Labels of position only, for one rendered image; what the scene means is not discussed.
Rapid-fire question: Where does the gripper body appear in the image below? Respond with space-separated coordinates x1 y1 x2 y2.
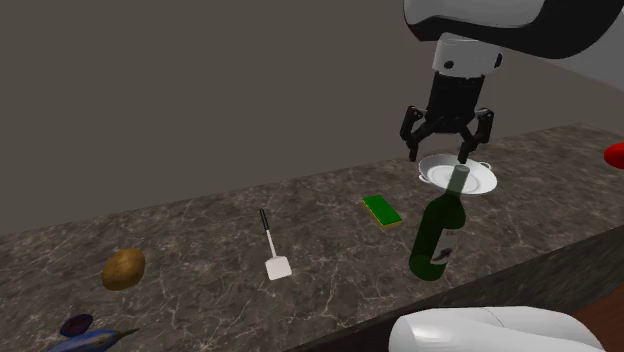
424 71 487 136

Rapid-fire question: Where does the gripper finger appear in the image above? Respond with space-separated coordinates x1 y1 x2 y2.
455 107 496 165
399 105 446 164

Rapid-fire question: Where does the green and yellow sponge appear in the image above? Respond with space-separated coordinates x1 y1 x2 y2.
362 194 404 230

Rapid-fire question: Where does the green glass wine bottle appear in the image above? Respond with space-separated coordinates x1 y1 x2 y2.
408 164 472 282

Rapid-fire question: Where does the red round object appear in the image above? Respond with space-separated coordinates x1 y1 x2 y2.
603 142 624 171

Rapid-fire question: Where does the brown potato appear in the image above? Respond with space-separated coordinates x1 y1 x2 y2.
101 247 147 292

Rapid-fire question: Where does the blue bird figure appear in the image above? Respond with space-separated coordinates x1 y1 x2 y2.
46 327 141 352

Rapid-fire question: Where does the dark purple round object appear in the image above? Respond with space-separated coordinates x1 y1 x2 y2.
59 313 95 338

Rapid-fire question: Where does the white bowl with handles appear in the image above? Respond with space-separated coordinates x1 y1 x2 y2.
418 153 498 196

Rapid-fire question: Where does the white spatula with black handle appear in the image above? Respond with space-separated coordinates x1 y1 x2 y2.
258 207 293 282

